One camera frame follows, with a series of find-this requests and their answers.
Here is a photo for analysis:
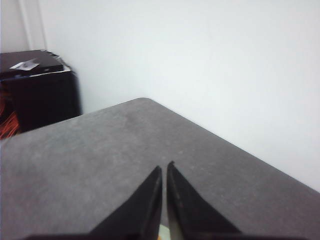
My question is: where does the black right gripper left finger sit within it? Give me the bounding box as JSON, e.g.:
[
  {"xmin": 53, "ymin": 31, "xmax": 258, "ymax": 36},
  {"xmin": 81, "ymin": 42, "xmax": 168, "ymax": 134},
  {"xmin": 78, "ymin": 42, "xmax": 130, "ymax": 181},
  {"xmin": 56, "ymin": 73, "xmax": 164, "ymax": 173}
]
[{"xmin": 26, "ymin": 166, "xmax": 163, "ymax": 240}]

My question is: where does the white paper slip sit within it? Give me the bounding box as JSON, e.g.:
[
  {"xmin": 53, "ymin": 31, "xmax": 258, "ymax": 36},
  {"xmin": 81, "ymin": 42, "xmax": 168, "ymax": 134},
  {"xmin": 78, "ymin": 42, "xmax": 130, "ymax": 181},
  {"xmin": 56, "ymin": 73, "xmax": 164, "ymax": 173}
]
[{"xmin": 9, "ymin": 58, "xmax": 39, "ymax": 71}]

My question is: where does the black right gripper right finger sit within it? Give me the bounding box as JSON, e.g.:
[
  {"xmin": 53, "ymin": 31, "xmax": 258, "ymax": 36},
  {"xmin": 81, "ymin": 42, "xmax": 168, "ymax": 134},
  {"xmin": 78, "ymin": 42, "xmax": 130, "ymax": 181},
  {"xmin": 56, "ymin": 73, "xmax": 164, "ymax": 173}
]
[{"xmin": 166, "ymin": 161, "xmax": 300, "ymax": 240}]

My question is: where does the black cabinet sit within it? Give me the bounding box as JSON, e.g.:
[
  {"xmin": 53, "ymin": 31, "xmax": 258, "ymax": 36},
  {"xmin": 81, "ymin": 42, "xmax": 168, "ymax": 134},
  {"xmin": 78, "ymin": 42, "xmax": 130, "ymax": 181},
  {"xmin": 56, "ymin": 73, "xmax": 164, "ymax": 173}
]
[{"xmin": 0, "ymin": 49, "xmax": 82, "ymax": 133}]

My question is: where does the orange cable bundle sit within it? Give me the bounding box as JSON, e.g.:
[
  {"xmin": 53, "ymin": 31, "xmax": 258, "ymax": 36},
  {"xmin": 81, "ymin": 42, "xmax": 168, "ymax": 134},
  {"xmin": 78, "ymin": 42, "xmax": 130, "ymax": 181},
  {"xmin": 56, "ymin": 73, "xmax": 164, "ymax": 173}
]
[{"xmin": 0, "ymin": 84, "xmax": 21, "ymax": 141}]

